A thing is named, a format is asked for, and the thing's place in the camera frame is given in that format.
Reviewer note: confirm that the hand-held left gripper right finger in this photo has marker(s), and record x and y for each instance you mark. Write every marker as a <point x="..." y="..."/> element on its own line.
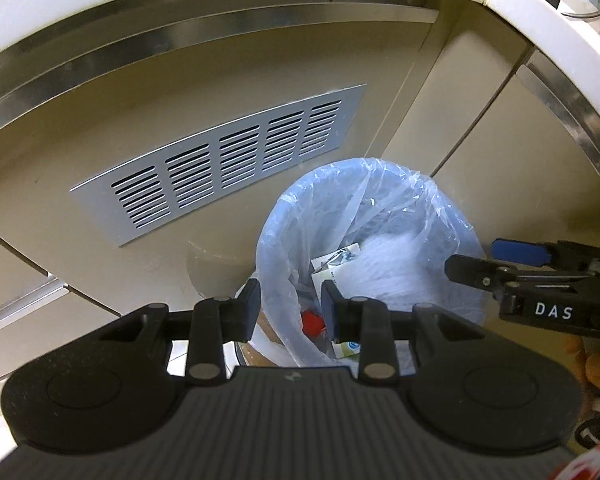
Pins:
<point x="330" y="312"/>

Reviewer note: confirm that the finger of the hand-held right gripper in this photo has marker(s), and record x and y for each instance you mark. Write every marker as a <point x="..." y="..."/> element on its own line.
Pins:
<point x="472" y="270"/>
<point x="520" y="252"/>

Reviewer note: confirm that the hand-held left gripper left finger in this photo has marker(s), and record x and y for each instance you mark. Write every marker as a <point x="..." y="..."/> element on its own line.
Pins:
<point x="250" y="307"/>

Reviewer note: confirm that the red plastic cup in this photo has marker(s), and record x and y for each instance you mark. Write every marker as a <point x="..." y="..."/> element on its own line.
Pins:
<point x="312" y="324"/>

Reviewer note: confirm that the white medicine box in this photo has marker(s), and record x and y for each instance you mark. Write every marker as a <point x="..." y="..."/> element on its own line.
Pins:
<point x="337" y="267"/>

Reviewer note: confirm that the trash bin with blue bag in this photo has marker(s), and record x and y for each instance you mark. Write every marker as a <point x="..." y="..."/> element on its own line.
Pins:
<point x="330" y="200"/>

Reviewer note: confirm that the cabinet vent grille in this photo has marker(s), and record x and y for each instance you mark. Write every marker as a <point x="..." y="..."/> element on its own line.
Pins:
<point x="205" y="170"/>

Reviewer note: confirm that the beige kitchen cabinet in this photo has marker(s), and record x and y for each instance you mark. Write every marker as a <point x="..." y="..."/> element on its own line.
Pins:
<point x="455" y="120"/>

